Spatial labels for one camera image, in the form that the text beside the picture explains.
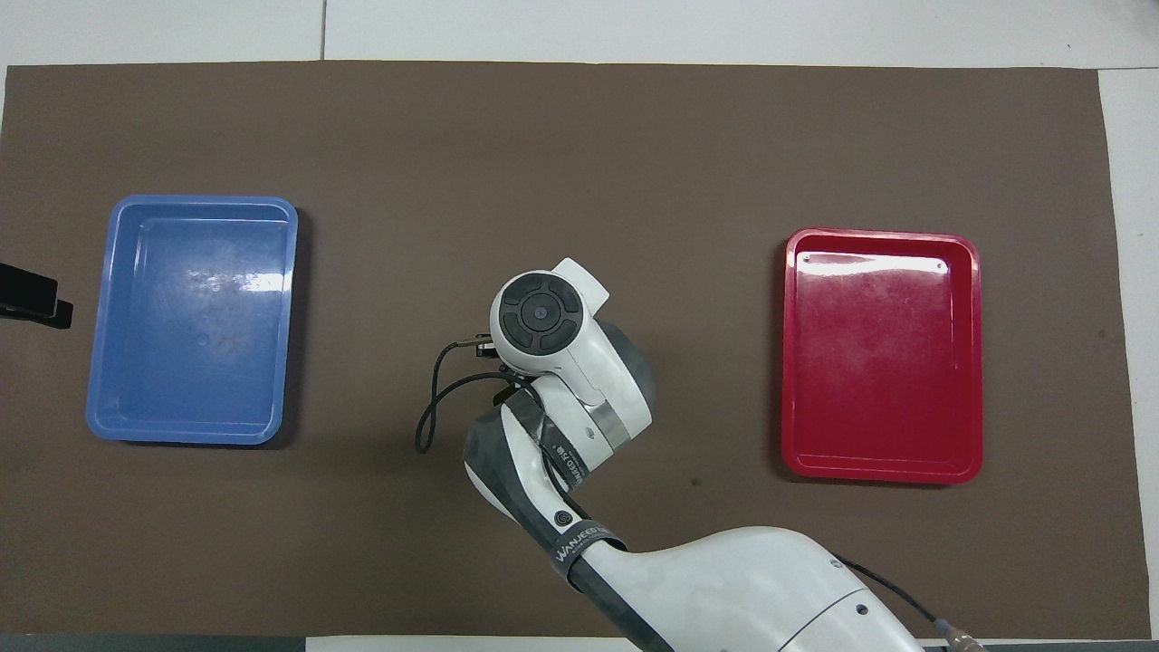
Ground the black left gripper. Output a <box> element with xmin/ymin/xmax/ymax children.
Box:
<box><xmin>0</xmin><ymin>263</ymin><xmax>74</xmax><ymax>330</ymax></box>

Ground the blue plastic tray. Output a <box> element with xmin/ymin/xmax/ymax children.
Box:
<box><xmin>85</xmin><ymin>194</ymin><xmax>300</xmax><ymax>446</ymax></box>

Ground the brown table mat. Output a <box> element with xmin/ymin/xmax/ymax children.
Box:
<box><xmin>0</xmin><ymin>60</ymin><xmax>1128</xmax><ymax>639</ymax></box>

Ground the red plastic tray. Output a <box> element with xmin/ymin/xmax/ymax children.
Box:
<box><xmin>781</xmin><ymin>227</ymin><xmax>984</xmax><ymax>485</ymax></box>

